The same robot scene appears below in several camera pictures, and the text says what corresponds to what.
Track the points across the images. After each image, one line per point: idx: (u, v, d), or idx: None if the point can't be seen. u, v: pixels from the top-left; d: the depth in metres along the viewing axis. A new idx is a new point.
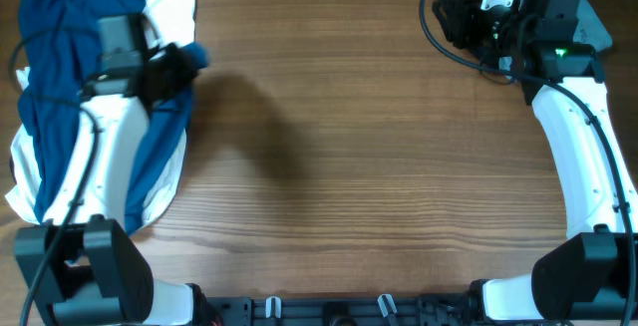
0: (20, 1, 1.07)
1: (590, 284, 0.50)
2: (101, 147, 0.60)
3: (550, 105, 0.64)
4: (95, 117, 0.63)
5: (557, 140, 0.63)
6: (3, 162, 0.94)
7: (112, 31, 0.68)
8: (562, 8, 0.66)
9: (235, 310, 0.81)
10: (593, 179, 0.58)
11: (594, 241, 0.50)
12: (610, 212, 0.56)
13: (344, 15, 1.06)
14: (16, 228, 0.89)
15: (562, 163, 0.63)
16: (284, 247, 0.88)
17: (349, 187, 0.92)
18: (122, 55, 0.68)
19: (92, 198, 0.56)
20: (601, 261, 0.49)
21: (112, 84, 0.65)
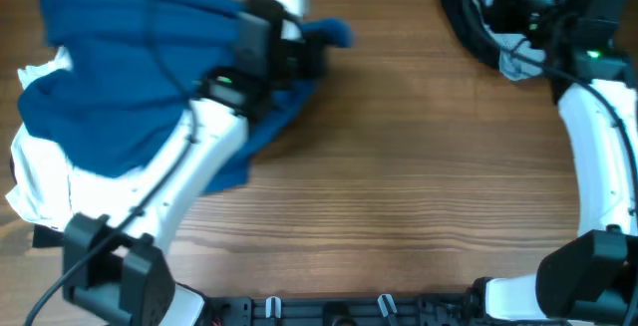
0: (22, 2, 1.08)
1: (595, 282, 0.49)
2: (188, 159, 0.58)
3: (575, 106, 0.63)
4: (199, 122, 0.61)
5: (579, 137, 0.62)
6: (5, 162, 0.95)
7: (246, 35, 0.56)
8: (604, 11, 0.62)
9: (234, 309, 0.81)
10: (611, 181, 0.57)
11: (605, 239, 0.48)
12: (626, 214, 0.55)
13: (344, 16, 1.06)
14: (17, 227, 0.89)
15: (583, 163, 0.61)
16: (284, 247, 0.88)
17: (349, 187, 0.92)
18: (245, 61, 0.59)
19: (154, 213, 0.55)
20: (611, 258, 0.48)
21: (224, 93, 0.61)
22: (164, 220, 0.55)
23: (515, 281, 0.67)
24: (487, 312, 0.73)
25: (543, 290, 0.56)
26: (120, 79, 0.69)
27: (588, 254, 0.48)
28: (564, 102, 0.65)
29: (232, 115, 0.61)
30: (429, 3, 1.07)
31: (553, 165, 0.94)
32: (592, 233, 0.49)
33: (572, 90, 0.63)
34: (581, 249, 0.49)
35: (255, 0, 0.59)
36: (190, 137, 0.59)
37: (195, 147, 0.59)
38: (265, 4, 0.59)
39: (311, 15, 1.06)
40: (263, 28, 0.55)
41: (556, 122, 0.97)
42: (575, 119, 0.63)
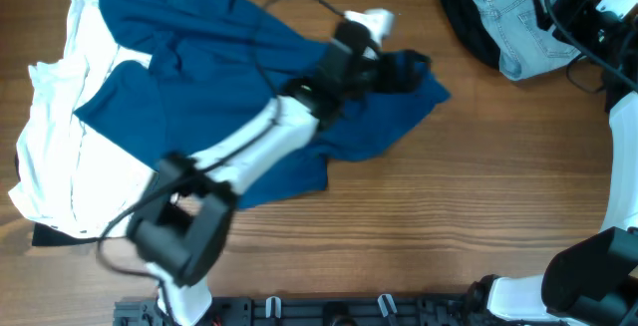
0: (22, 1, 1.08)
1: (608, 278, 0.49)
2: (269, 136, 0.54)
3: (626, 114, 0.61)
4: (282, 112, 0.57)
5: (628, 139, 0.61)
6: (5, 162, 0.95)
7: (336, 58, 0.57)
8: None
9: (234, 310, 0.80)
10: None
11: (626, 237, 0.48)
12: None
13: (344, 16, 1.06)
14: (16, 227, 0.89)
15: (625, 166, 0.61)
16: (284, 247, 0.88)
17: (349, 187, 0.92)
18: (329, 71, 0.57)
19: (237, 169, 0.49)
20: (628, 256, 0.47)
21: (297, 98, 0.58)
22: (246, 176, 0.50)
23: (525, 280, 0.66)
24: (487, 307, 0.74)
25: (554, 284, 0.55)
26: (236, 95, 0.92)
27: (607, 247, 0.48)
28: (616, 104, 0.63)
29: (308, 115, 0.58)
30: (429, 4, 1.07)
31: (553, 165, 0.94)
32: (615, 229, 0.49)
33: (625, 99, 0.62)
34: (601, 243, 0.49)
35: (351, 27, 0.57)
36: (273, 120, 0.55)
37: (276, 130, 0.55)
38: (359, 33, 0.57)
39: (311, 16, 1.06)
40: (348, 56, 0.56)
41: (556, 122, 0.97)
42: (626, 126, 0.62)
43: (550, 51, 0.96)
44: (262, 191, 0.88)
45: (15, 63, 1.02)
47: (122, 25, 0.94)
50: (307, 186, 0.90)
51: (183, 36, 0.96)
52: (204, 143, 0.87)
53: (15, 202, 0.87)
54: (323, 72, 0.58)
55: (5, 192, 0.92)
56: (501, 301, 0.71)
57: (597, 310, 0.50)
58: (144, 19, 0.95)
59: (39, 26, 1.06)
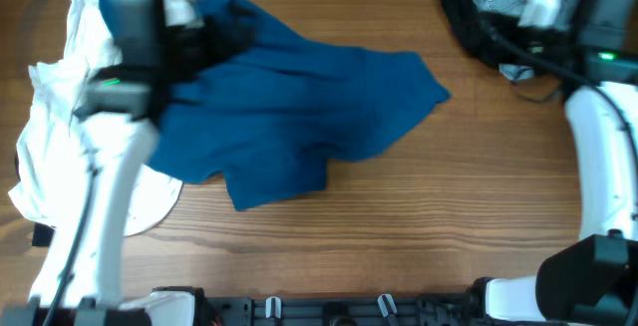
0: (22, 2, 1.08)
1: (598, 285, 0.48)
2: (96, 193, 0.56)
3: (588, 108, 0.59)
4: (94, 152, 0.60)
5: (587, 134, 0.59)
6: (6, 162, 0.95)
7: (133, 43, 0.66)
8: (608, 14, 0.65)
9: (234, 310, 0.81)
10: (615, 183, 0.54)
11: (608, 245, 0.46)
12: (629, 219, 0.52)
13: (343, 16, 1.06)
14: (17, 227, 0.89)
15: (590, 162, 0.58)
16: (284, 247, 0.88)
17: (349, 187, 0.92)
18: (135, 43, 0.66)
19: (83, 267, 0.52)
20: (614, 264, 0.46)
21: (131, 88, 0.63)
22: (102, 262, 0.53)
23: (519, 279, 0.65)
24: (487, 311, 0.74)
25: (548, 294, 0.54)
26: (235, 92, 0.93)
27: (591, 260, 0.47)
28: (575, 99, 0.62)
29: (132, 124, 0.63)
30: (430, 4, 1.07)
31: (554, 165, 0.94)
32: (598, 239, 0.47)
33: (581, 94, 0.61)
34: (585, 253, 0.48)
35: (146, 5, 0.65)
36: (90, 167, 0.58)
37: (100, 175, 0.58)
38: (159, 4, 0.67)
39: (311, 16, 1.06)
40: (150, 5, 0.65)
41: (557, 122, 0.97)
42: (586, 121, 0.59)
43: None
44: (260, 187, 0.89)
45: (15, 63, 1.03)
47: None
50: (307, 186, 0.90)
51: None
52: (203, 141, 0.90)
53: (14, 201, 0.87)
54: (125, 42, 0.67)
55: (6, 192, 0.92)
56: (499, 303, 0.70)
57: (596, 314, 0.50)
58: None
59: (39, 26, 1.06)
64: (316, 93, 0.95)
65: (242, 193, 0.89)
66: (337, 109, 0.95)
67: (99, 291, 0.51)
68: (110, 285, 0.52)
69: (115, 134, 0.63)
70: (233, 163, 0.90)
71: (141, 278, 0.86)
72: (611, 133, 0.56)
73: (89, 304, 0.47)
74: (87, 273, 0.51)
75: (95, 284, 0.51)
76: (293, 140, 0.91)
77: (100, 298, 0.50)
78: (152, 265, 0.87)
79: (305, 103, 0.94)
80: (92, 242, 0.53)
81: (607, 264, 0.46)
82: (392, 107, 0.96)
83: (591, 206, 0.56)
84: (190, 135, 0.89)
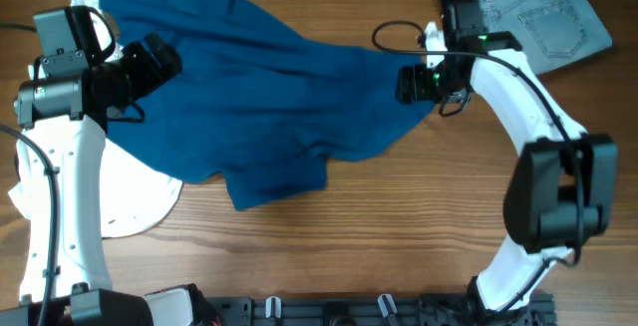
0: (21, 1, 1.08)
1: (543, 192, 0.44)
2: (61, 190, 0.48)
3: (484, 77, 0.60)
4: (44, 152, 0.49)
5: (492, 95, 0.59)
6: (6, 162, 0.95)
7: (58, 61, 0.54)
8: (475, 21, 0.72)
9: (234, 309, 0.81)
10: (524, 110, 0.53)
11: (540, 147, 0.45)
12: (547, 129, 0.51)
13: (343, 16, 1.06)
14: (17, 227, 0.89)
15: (502, 109, 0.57)
16: (283, 247, 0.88)
17: (349, 187, 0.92)
18: (64, 56, 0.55)
19: (68, 262, 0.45)
20: (552, 162, 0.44)
21: (62, 89, 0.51)
22: (89, 255, 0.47)
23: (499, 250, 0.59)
24: (486, 306, 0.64)
25: (513, 233, 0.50)
26: (236, 92, 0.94)
27: (531, 167, 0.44)
28: (474, 71, 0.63)
29: (76, 119, 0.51)
30: (429, 3, 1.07)
31: None
32: (528, 146, 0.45)
33: (475, 65, 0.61)
34: (524, 166, 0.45)
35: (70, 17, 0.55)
36: (46, 168, 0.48)
37: (61, 175, 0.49)
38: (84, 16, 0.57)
39: (311, 15, 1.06)
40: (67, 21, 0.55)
41: None
42: (486, 89, 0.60)
43: (550, 52, 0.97)
44: (260, 185, 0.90)
45: (15, 62, 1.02)
47: (124, 25, 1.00)
50: (307, 185, 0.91)
51: (184, 36, 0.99)
52: (205, 139, 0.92)
53: (15, 202, 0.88)
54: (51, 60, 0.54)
55: (5, 192, 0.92)
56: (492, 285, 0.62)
57: (568, 223, 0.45)
58: (144, 19, 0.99)
59: None
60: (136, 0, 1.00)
64: (315, 93, 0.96)
65: (243, 192, 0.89)
66: (337, 109, 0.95)
67: (88, 276, 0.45)
68: (96, 273, 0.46)
69: (58, 131, 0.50)
70: (233, 162, 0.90)
71: (141, 278, 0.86)
72: (506, 78, 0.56)
73: (81, 290, 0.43)
74: (71, 265, 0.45)
75: (81, 272, 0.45)
76: (292, 140, 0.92)
77: (92, 283, 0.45)
78: (151, 265, 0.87)
79: (304, 103, 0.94)
80: (69, 231, 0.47)
81: (547, 164, 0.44)
82: (391, 108, 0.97)
83: (519, 143, 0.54)
84: (192, 135, 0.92)
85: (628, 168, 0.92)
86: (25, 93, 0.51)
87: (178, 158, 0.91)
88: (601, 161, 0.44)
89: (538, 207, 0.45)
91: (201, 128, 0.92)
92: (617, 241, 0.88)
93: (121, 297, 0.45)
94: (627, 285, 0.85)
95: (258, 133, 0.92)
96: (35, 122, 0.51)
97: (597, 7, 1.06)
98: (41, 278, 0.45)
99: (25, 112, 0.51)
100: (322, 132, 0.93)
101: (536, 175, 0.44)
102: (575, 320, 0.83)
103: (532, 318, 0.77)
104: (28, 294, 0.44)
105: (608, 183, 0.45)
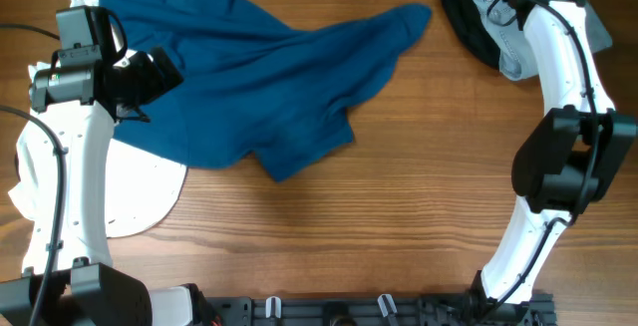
0: (22, 1, 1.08)
1: (558, 156, 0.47)
2: (67, 171, 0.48)
3: (538, 26, 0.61)
4: (55, 133, 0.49)
5: (541, 45, 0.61)
6: (5, 161, 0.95)
7: (76, 55, 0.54)
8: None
9: (235, 309, 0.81)
10: (565, 72, 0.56)
11: (566, 112, 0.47)
12: (578, 98, 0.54)
13: (344, 16, 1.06)
14: (17, 226, 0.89)
15: (545, 62, 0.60)
16: (284, 247, 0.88)
17: (350, 187, 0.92)
18: (81, 50, 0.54)
19: (72, 238, 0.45)
20: (575, 127, 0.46)
21: (75, 78, 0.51)
22: (93, 235, 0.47)
23: (504, 234, 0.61)
24: (486, 294, 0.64)
25: (521, 188, 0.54)
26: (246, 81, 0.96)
27: (552, 130, 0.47)
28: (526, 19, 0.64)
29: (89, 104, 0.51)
30: (429, 3, 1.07)
31: None
32: (553, 110, 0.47)
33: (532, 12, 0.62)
34: (545, 128, 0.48)
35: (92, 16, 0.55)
36: (54, 149, 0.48)
37: (69, 157, 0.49)
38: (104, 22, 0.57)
39: (311, 15, 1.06)
40: (86, 17, 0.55)
41: None
42: (535, 35, 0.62)
43: None
44: (287, 161, 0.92)
45: (15, 63, 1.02)
47: (124, 25, 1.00)
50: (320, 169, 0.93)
51: (184, 35, 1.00)
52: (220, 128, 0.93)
53: (15, 202, 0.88)
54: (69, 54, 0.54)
55: (5, 191, 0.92)
56: (494, 270, 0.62)
57: (571, 185, 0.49)
58: (144, 19, 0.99)
59: (39, 25, 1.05)
60: (136, 0, 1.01)
64: (315, 91, 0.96)
65: (272, 168, 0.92)
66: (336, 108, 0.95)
67: (91, 251, 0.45)
68: (98, 250, 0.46)
69: (69, 114, 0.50)
70: (257, 144, 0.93)
71: (141, 278, 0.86)
72: (558, 33, 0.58)
73: (82, 263, 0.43)
74: (75, 241, 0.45)
75: (84, 246, 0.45)
76: (290, 139, 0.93)
77: (93, 258, 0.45)
78: (151, 264, 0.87)
79: (314, 90, 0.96)
80: (73, 208, 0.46)
81: (570, 129, 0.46)
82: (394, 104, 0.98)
83: (550, 103, 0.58)
84: (206, 123, 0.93)
85: (627, 168, 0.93)
86: (40, 80, 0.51)
87: (198, 148, 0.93)
88: (622, 136, 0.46)
89: (547, 165, 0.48)
91: (202, 126, 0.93)
92: (617, 241, 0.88)
93: (118, 276, 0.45)
94: (627, 285, 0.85)
95: (257, 133, 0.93)
96: (48, 106, 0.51)
97: (598, 7, 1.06)
98: (45, 252, 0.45)
99: (38, 97, 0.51)
100: (319, 131, 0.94)
101: (553, 136, 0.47)
102: (573, 320, 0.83)
103: (532, 318, 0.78)
104: (30, 267, 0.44)
105: (620, 159, 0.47)
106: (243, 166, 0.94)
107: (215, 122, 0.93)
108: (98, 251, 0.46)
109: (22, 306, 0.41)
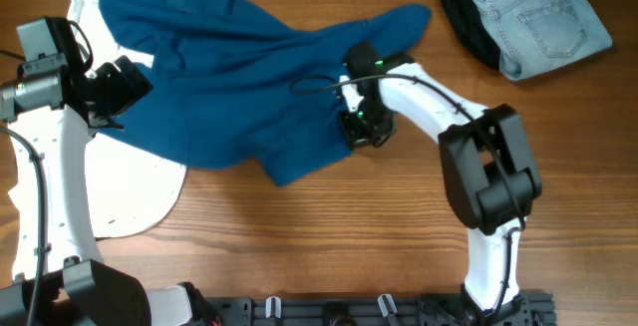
0: (21, 2, 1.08)
1: (471, 171, 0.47)
2: (47, 173, 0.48)
3: (394, 95, 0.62)
4: (30, 140, 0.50)
5: (407, 107, 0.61)
6: (5, 162, 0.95)
7: (41, 65, 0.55)
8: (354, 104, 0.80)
9: (234, 310, 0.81)
10: (431, 107, 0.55)
11: (453, 133, 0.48)
12: (451, 117, 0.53)
13: (343, 16, 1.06)
14: (16, 227, 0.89)
15: (417, 116, 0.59)
16: (283, 247, 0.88)
17: (349, 187, 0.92)
18: (46, 60, 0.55)
19: (62, 240, 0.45)
20: (464, 141, 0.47)
21: (42, 84, 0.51)
22: (83, 238, 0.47)
23: (472, 243, 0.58)
24: (482, 307, 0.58)
25: (468, 224, 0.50)
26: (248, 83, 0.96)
27: (450, 153, 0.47)
28: (383, 92, 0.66)
29: (59, 107, 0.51)
30: (429, 4, 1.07)
31: (554, 165, 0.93)
32: (441, 136, 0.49)
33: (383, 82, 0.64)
34: (446, 159, 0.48)
35: (52, 25, 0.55)
36: (31, 155, 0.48)
37: (47, 162, 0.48)
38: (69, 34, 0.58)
39: (311, 15, 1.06)
40: (46, 28, 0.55)
41: (558, 122, 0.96)
42: (401, 103, 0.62)
43: (550, 52, 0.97)
44: (290, 163, 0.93)
45: (15, 63, 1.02)
47: (124, 25, 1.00)
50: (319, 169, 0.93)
51: (184, 36, 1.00)
52: (221, 130, 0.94)
53: None
54: (32, 67, 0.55)
55: (5, 192, 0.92)
56: (478, 281, 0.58)
57: (506, 193, 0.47)
58: (144, 19, 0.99)
59: None
60: (137, 0, 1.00)
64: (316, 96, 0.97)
65: (273, 169, 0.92)
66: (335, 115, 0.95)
67: (81, 250, 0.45)
68: (87, 247, 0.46)
69: (42, 119, 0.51)
70: (259, 147, 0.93)
71: (141, 278, 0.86)
72: (407, 85, 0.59)
73: (73, 263, 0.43)
74: (62, 241, 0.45)
75: (74, 247, 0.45)
76: (289, 146, 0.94)
77: (83, 256, 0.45)
78: (150, 265, 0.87)
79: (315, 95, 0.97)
80: (59, 210, 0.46)
81: (462, 144, 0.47)
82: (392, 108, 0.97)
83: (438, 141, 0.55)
84: (208, 125, 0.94)
85: (627, 168, 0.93)
86: (7, 92, 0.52)
87: (200, 151, 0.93)
88: (509, 127, 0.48)
89: (471, 185, 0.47)
91: (200, 131, 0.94)
92: (617, 240, 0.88)
93: (113, 274, 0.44)
94: (627, 285, 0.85)
95: (259, 136, 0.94)
96: (18, 116, 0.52)
97: (597, 8, 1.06)
98: (34, 256, 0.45)
99: (7, 107, 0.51)
100: (322, 138, 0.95)
101: (456, 158, 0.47)
102: (574, 319, 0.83)
103: (532, 318, 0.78)
104: (21, 273, 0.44)
105: (522, 147, 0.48)
106: (242, 166, 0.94)
107: (218, 125, 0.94)
108: (89, 252, 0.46)
109: (16, 312, 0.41)
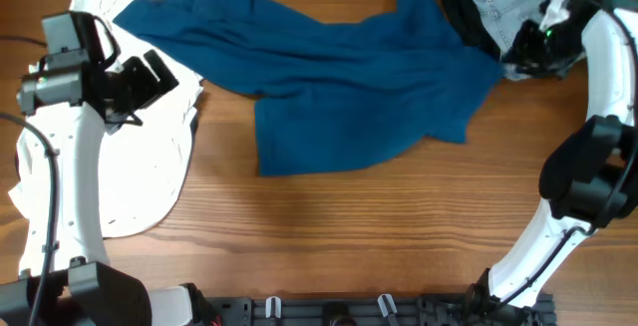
0: (22, 1, 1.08)
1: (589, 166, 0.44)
2: (59, 172, 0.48)
3: (603, 34, 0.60)
4: (47, 135, 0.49)
5: (603, 50, 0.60)
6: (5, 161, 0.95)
7: (63, 60, 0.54)
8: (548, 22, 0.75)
9: (234, 310, 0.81)
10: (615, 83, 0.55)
11: (609, 122, 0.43)
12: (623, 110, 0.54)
13: (344, 16, 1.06)
14: (16, 226, 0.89)
15: (598, 68, 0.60)
16: (284, 247, 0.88)
17: (350, 187, 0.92)
18: (68, 55, 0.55)
19: (68, 238, 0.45)
20: (615, 137, 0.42)
21: (64, 79, 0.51)
22: (90, 236, 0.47)
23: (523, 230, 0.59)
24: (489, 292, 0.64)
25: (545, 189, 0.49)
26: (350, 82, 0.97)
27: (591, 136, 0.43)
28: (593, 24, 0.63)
29: (77, 104, 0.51)
30: None
31: None
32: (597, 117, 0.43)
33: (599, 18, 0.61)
34: (584, 136, 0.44)
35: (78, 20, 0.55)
36: (46, 150, 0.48)
37: (61, 158, 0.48)
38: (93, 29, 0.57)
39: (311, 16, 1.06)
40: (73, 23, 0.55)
41: (558, 123, 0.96)
42: (595, 44, 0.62)
43: None
44: (454, 126, 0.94)
45: (16, 63, 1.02)
47: (180, 51, 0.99)
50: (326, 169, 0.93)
51: (238, 45, 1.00)
52: (355, 128, 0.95)
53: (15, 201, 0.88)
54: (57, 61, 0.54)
55: (5, 192, 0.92)
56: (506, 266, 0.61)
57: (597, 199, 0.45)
58: (197, 43, 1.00)
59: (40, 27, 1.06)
60: (176, 23, 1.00)
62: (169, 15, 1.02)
64: (430, 66, 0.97)
65: (443, 133, 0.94)
66: (462, 73, 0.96)
67: (87, 250, 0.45)
68: (94, 247, 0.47)
69: (59, 115, 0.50)
70: (403, 128, 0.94)
71: (141, 278, 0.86)
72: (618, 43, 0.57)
73: (80, 263, 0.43)
74: (70, 241, 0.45)
75: (79, 247, 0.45)
76: (440, 106, 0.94)
77: (89, 256, 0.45)
78: (151, 264, 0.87)
79: (423, 67, 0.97)
80: (66, 209, 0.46)
81: (610, 138, 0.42)
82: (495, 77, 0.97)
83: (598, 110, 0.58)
84: (335, 127, 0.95)
85: None
86: (27, 84, 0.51)
87: (347, 146, 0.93)
88: None
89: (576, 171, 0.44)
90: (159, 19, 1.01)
91: (345, 122, 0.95)
92: (615, 241, 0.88)
93: (116, 274, 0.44)
94: (626, 285, 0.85)
95: (400, 115, 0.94)
96: (37, 110, 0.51)
97: None
98: (42, 252, 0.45)
99: (26, 100, 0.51)
100: (467, 93, 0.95)
101: (592, 142, 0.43)
102: (573, 319, 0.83)
103: (531, 318, 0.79)
104: (28, 268, 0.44)
105: None
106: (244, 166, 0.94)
107: (350, 124, 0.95)
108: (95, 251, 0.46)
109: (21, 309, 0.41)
